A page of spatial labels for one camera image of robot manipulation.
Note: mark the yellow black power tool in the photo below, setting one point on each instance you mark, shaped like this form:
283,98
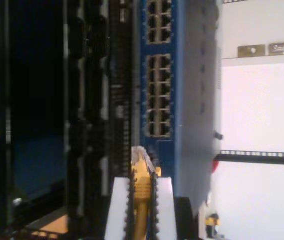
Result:
212,225

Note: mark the black rack server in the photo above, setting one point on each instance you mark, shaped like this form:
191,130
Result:
94,100

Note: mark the brass door plate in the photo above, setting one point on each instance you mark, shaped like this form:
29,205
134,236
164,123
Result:
252,51

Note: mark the silver black door latch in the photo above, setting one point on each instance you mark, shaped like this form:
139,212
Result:
282,47

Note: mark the black perforated rack post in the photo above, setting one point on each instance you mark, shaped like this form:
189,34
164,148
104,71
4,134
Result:
257,157

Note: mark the blue network switch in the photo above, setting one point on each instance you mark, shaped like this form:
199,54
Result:
156,48

